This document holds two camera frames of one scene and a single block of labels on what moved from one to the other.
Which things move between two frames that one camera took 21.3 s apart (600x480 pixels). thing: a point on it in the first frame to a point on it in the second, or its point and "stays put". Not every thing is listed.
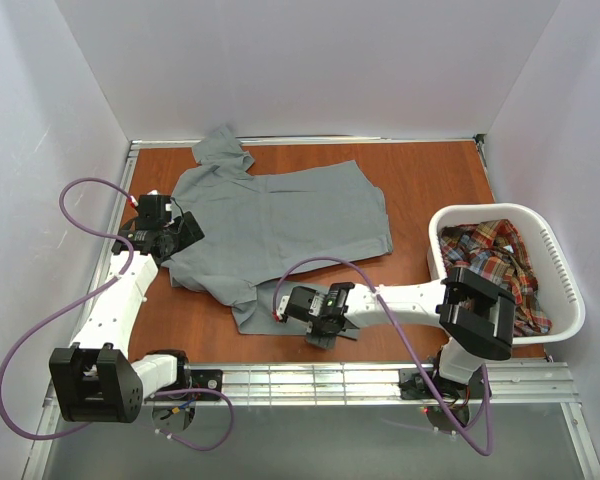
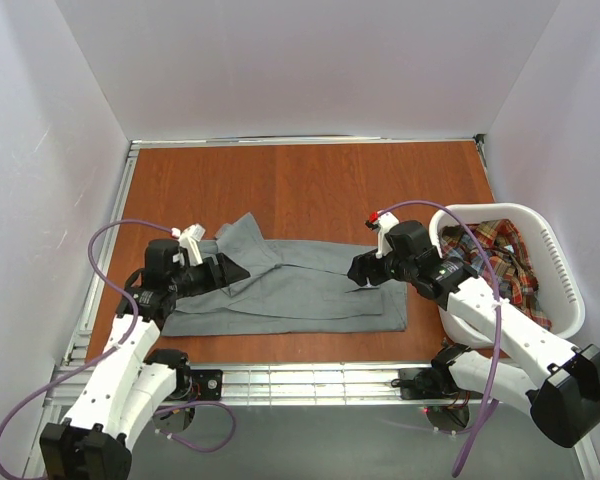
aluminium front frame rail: (512, 384) stays put
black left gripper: (188, 229) to (212, 273)
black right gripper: (323, 338) to (375, 267)
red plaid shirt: (494, 249) stays put
